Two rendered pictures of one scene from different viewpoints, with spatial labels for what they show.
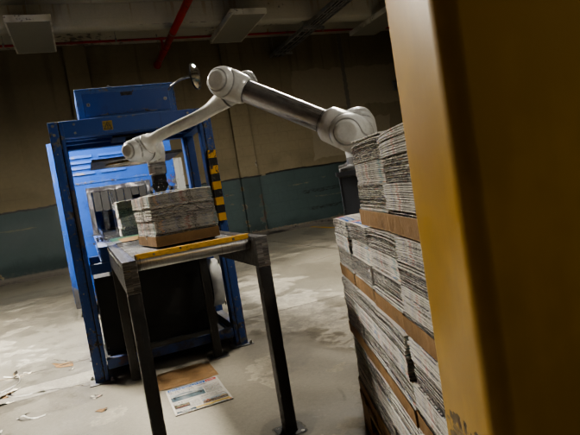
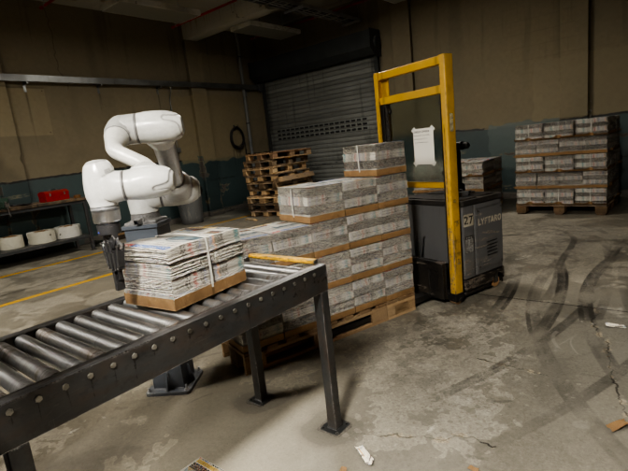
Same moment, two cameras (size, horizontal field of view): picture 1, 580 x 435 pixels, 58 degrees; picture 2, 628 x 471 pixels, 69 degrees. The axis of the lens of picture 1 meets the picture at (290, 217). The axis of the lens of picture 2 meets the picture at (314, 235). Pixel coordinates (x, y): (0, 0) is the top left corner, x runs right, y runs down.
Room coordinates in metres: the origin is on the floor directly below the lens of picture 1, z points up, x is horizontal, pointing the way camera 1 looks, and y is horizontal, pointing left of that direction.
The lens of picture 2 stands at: (2.86, 2.32, 1.32)
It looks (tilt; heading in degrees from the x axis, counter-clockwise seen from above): 11 degrees down; 241
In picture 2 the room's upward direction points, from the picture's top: 6 degrees counter-clockwise
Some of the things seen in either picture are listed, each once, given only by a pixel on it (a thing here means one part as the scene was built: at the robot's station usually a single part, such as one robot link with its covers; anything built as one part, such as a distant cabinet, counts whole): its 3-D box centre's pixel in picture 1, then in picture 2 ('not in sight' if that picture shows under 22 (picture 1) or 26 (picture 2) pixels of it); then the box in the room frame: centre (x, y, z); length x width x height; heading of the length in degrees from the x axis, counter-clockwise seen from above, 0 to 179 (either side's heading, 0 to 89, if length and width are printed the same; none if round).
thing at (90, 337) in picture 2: not in sight; (90, 338); (2.84, 0.69, 0.77); 0.47 x 0.05 x 0.05; 111
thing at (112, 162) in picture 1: (134, 160); not in sight; (3.54, 0.96, 1.30); 0.55 x 0.55 x 0.03; 21
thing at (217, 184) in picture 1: (216, 185); not in sight; (3.36, 0.43, 1.05); 0.05 x 0.05 x 0.45; 21
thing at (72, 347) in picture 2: not in sight; (70, 346); (2.90, 0.72, 0.77); 0.47 x 0.05 x 0.05; 111
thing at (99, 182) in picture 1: (122, 206); not in sight; (6.09, 1.89, 1.04); 1.51 x 1.30 x 2.07; 21
